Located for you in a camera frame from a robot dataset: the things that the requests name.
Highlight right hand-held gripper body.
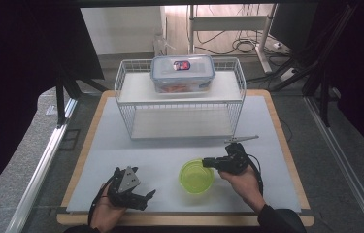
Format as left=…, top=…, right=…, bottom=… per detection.
left=216, top=134, right=260, bottom=176

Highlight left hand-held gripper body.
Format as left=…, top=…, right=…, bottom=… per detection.
left=106, top=166, right=149, bottom=212

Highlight green plastic bowl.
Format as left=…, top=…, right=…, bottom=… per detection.
left=178, top=157, right=216, bottom=196

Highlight white wire shelf rack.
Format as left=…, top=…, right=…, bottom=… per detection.
left=114, top=57, right=248, bottom=140

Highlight clear plastic food container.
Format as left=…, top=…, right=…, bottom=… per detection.
left=149, top=53, right=216, bottom=95

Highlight person's right hand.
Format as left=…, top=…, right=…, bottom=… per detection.
left=217, top=164, right=267, bottom=215

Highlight person's left hand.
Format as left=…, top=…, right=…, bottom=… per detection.
left=89, top=182, right=129, bottom=233

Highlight black metal stand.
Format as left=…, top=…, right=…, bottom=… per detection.
left=270, top=3, right=359, bottom=128
left=54, top=68, right=108, bottom=129

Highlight white power strip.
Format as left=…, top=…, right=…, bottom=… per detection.
left=280, top=66, right=299, bottom=83

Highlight clear plastic bottle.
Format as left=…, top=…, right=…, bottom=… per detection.
left=152, top=26, right=176, bottom=66

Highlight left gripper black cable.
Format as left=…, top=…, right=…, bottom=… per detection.
left=86, top=179, right=116, bottom=226

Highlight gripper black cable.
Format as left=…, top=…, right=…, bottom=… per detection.
left=245, top=152, right=265, bottom=197
left=86, top=179, right=116, bottom=226

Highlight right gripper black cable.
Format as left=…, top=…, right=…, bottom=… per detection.
left=245, top=152, right=265, bottom=197

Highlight aluminium rail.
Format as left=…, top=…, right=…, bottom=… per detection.
left=4, top=97, right=79, bottom=233
left=303, top=96, right=364, bottom=233

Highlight black floor cables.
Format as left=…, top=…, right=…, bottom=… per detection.
left=194, top=29, right=270, bottom=56

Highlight white desk frame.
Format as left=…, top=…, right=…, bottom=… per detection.
left=187, top=3, right=280, bottom=75

